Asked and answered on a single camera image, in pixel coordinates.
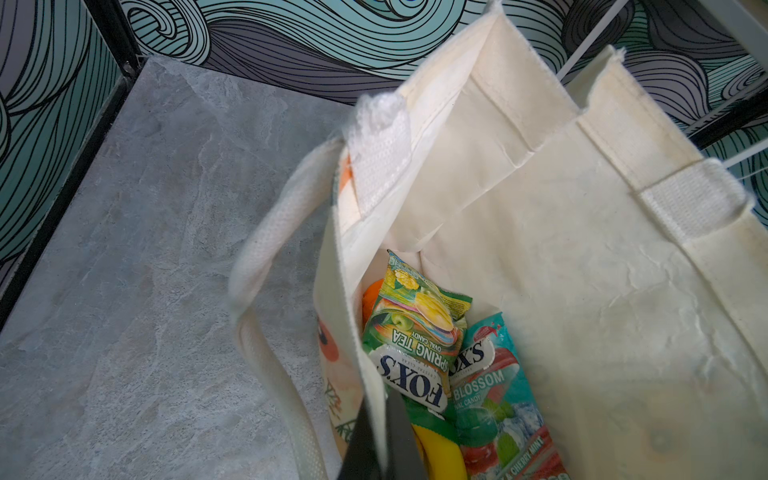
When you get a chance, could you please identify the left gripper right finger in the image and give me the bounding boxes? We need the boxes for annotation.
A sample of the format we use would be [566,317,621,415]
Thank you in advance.
[385,392,428,480]

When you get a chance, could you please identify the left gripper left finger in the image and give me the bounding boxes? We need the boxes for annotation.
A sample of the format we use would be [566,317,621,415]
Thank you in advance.
[337,402,381,480]

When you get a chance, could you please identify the single yellow banana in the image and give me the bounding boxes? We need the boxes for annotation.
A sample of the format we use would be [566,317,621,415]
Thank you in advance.
[412,425,468,480]

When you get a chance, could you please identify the teal red candy bag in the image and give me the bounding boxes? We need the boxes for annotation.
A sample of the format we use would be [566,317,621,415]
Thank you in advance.
[449,313,570,479]

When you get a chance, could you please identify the yellow green Fox's candy bag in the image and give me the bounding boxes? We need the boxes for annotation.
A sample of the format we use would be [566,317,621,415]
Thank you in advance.
[362,251,472,443]

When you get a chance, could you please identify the orange mandarin fruit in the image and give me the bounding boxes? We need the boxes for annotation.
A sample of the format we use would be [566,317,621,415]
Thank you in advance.
[362,278,384,326]

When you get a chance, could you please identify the cream canvas grocery bag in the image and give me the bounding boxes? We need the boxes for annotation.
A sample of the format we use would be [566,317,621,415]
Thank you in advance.
[228,1,767,479]

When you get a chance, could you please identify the white wooden two-tier shelf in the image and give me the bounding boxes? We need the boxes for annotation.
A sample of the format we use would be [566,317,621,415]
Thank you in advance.
[564,1,767,158]

